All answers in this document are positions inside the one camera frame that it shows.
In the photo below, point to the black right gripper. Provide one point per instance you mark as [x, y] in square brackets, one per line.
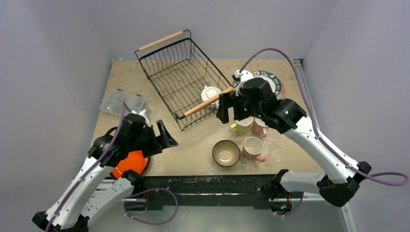
[230, 107]

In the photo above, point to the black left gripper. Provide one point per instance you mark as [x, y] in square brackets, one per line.
[156, 147]

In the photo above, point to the yellow-green mug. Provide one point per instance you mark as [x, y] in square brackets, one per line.
[241, 126]

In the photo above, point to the white cup with handle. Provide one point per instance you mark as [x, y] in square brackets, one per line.
[208, 92]

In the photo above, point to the light pink mug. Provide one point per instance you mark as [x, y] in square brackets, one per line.
[259, 127]

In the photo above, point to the dark blue beige bowl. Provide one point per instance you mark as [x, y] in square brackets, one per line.
[226, 153]

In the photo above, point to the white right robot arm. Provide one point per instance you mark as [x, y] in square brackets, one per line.
[337, 184]

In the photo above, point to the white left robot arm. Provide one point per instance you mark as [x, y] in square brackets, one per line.
[74, 210]

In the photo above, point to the dark red clear plate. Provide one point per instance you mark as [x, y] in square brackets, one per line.
[148, 161]

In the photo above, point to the orange plate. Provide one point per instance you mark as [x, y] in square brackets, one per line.
[134, 161]

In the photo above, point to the dusty pink mug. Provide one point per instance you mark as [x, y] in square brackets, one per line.
[252, 149]

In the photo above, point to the green rimmed white plate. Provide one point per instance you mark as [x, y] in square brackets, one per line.
[268, 76]

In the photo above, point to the clear plastic screw box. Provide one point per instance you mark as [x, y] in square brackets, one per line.
[112, 103]

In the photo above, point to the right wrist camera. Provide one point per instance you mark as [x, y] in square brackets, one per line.
[240, 77]

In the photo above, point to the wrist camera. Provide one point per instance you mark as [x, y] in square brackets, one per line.
[146, 113]
[240, 77]

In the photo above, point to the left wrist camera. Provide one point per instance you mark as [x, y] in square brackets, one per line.
[146, 113]

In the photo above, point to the black wire dish rack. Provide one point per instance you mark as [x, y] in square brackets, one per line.
[179, 70]

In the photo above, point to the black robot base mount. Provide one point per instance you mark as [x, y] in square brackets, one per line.
[260, 191]

